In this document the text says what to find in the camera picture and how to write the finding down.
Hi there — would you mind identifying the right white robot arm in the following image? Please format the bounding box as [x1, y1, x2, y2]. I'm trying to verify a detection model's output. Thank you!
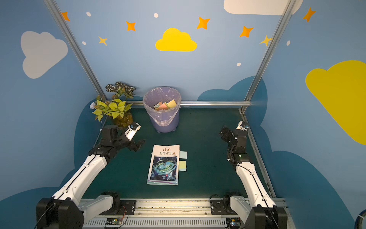
[220, 126, 288, 229]

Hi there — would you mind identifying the circuit board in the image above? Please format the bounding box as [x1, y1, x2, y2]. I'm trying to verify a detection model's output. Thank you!
[105, 218, 122, 227]
[226, 218, 241, 229]

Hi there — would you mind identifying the clear plastic bin liner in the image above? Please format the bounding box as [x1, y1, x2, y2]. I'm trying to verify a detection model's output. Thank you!
[142, 86, 182, 128]

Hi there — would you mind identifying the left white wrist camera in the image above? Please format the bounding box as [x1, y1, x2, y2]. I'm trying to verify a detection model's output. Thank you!
[124, 122, 141, 141]

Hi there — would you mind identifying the left aluminium frame post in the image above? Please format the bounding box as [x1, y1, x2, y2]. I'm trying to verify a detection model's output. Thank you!
[43, 0, 106, 97]

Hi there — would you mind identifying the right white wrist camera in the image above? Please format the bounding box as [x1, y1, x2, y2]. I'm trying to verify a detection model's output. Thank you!
[236, 121, 249, 131]

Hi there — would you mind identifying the aluminium frame post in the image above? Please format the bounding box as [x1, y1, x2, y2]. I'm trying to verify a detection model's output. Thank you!
[244, 0, 297, 103]
[43, 0, 106, 97]

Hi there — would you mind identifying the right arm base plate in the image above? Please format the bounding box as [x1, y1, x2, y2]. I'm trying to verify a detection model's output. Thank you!
[209, 199, 236, 215]

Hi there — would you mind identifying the green sticky note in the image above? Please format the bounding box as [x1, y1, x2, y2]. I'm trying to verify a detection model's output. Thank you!
[179, 160, 187, 172]

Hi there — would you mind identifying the right circuit board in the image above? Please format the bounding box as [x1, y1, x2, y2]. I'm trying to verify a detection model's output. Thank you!
[226, 218, 241, 229]

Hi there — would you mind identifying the aluminium frame back bar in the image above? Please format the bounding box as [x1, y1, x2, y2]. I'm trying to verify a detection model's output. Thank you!
[125, 100, 252, 108]

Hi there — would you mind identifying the magazine book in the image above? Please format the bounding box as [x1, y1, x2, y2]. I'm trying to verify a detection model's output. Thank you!
[147, 145, 180, 186]

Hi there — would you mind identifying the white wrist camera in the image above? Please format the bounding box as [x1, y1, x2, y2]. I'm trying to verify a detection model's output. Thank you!
[124, 122, 141, 141]
[236, 121, 249, 131]

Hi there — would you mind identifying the left circuit board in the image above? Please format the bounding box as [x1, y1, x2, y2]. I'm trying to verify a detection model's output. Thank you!
[105, 218, 122, 227]

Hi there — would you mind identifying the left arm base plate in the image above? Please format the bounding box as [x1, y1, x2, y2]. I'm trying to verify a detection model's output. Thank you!
[100, 199, 136, 216]

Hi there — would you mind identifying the potted green plant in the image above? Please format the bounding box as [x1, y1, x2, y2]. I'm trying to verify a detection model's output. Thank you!
[89, 82, 136, 128]

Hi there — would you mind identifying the right aluminium frame post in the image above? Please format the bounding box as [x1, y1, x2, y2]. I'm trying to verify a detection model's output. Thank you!
[244, 0, 297, 103]

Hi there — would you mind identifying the purple trash bin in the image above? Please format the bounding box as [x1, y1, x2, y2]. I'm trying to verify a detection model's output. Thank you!
[144, 87, 181, 133]

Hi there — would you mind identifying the discarded sticky notes pile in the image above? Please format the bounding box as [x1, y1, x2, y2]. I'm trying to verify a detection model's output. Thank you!
[153, 100, 177, 111]

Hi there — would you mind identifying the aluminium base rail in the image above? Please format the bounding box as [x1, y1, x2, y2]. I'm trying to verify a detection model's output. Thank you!
[45, 197, 295, 229]

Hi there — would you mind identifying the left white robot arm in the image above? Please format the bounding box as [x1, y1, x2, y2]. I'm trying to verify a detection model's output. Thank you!
[35, 122, 145, 229]

